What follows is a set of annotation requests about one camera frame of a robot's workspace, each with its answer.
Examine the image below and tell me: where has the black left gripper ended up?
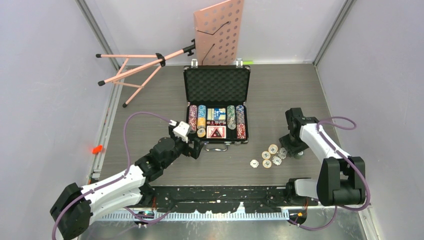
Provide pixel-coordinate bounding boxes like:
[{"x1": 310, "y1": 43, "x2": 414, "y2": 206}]
[{"x1": 161, "y1": 125, "x2": 204, "y2": 169}]

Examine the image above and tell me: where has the orange clip on rail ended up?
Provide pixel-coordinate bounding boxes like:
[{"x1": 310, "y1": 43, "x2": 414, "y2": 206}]
[{"x1": 91, "y1": 144, "x2": 103, "y2": 155}]

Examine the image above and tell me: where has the red chip stack right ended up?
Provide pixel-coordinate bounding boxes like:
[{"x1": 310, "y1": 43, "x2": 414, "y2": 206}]
[{"x1": 236, "y1": 123, "x2": 247, "y2": 140}]

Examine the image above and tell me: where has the blue Texas Hold'em card deck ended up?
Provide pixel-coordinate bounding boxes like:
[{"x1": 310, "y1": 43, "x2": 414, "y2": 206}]
[{"x1": 206, "y1": 108, "x2": 227, "y2": 122}]

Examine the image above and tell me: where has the light blue chip stack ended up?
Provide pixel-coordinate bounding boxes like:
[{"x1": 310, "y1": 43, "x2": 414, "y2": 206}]
[{"x1": 197, "y1": 105, "x2": 207, "y2": 119}]

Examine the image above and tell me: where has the black aluminium poker case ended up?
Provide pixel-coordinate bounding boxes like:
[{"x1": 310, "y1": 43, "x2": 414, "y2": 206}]
[{"x1": 183, "y1": 61, "x2": 251, "y2": 152}]

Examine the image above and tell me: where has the pink perforated music stand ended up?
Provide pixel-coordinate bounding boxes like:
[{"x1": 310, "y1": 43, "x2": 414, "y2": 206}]
[{"x1": 96, "y1": 0, "x2": 245, "y2": 108}]

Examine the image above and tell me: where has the lone yellow chip in case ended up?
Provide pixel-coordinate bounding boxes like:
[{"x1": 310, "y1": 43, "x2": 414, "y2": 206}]
[{"x1": 196, "y1": 128, "x2": 206, "y2": 138}]

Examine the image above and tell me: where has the pile of loose poker chips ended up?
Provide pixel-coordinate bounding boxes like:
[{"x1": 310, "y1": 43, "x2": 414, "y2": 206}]
[{"x1": 249, "y1": 144, "x2": 288, "y2": 169}]

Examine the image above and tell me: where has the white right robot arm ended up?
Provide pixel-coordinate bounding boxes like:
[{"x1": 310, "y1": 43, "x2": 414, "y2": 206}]
[{"x1": 279, "y1": 107, "x2": 371, "y2": 211}]

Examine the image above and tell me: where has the yellow chip stack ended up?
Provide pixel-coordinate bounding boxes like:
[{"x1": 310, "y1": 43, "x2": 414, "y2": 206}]
[{"x1": 197, "y1": 117, "x2": 206, "y2": 129}]

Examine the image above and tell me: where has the triangular all in button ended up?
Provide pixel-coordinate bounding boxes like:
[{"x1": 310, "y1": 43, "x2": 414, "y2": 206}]
[{"x1": 208, "y1": 127, "x2": 223, "y2": 139}]

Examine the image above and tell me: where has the purple poker chip stack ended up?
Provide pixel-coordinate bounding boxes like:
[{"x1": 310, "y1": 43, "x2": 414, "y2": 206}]
[{"x1": 188, "y1": 105, "x2": 198, "y2": 119}]

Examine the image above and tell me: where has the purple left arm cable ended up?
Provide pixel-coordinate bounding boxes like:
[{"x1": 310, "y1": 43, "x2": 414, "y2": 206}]
[{"x1": 51, "y1": 111, "x2": 178, "y2": 240}]

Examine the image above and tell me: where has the dark red chip stack left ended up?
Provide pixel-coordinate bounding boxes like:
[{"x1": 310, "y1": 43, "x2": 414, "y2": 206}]
[{"x1": 188, "y1": 116, "x2": 197, "y2": 133}]

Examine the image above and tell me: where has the blue orange chip stack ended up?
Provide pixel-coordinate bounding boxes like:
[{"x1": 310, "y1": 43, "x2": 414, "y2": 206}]
[{"x1": 235, "y1": 105, "x2": 245, "y2": 124}]

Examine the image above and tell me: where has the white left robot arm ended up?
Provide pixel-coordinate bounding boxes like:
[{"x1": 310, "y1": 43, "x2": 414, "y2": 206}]
[{"x1": 49, "y1": 137, "x2": 203, "y2": 240}]

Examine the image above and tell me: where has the green chip stack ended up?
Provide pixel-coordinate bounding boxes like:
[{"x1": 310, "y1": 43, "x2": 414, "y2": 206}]
[{"x1": 226, "y1": 105, "x2": 237, "y2": 130}]

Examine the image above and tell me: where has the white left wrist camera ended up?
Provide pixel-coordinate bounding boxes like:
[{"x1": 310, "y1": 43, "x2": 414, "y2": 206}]
[{"x1": 169, "y1": 120, "x2": 192, "y2": 143}]

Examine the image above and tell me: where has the red backed card deck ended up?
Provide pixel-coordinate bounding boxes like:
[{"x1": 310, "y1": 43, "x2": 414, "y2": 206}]
[{"x1": 206, "y1": 125, "x2": 227, "y2": 139}]

